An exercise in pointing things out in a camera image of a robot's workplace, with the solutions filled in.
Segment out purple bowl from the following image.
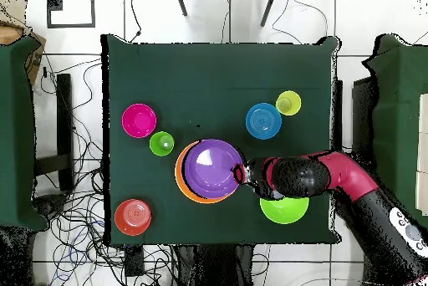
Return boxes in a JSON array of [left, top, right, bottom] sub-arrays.
[[182, 138, 244, 200]]

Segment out large yellow-orange bowl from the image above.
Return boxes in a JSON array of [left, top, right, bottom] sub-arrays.
[[174, 140, 237, 205]]

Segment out green bowl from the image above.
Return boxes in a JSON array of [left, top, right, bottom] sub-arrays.
[[259, 196, 310, 226]]

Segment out blue bowl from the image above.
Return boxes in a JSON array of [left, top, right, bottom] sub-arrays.
[[245, 102, 283, 140]]

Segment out yellow cup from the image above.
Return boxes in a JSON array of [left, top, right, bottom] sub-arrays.
[[275, 89, 303, 117]]

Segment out green cup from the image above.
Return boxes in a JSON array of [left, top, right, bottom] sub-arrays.
[[149, 130, 176, 157]]

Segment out dark green tablecloth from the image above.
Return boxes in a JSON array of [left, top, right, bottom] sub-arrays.
[[100, 33, 342, 246]]

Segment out pink bowl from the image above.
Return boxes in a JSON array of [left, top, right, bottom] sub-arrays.
[[120, 102, 158, 140]]

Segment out red-orange bowl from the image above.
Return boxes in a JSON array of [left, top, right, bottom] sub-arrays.
[[114, 198, 153, 237]]

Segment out black box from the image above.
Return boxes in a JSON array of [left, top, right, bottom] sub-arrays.
[[350, 76, 376, 161]]

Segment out black power strip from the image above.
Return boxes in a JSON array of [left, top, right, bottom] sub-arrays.
[[124, 244, 145, 278]]

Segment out green side table cloth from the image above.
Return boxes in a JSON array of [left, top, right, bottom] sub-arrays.
[[0, 36, 49, 232], [362, 33, 428, 230]]

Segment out black floor beam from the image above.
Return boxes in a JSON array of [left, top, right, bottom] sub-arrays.
[[33, 73, 75, 193]]

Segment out dark grey stand base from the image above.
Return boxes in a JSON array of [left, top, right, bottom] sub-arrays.
[[33, 192, 69, 215]]

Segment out cardboard box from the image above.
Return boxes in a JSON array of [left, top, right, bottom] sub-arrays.
[[0, 0, 47, 86]]

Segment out tangle of black cables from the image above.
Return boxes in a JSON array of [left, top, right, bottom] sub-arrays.
[[33, 54, 178, 286]]

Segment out thin black cable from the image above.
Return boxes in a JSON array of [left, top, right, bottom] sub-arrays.
[[271, 0, 329, 45]]

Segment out black cable with plug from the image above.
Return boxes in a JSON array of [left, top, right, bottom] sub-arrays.
[[123, 0, 143, 43]]

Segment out black camera tripod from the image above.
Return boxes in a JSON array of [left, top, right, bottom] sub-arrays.
[[173, 0, 281, 28]]

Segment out black rectangular frame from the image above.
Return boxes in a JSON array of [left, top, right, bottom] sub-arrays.
[[45, 0, 97, 29]]

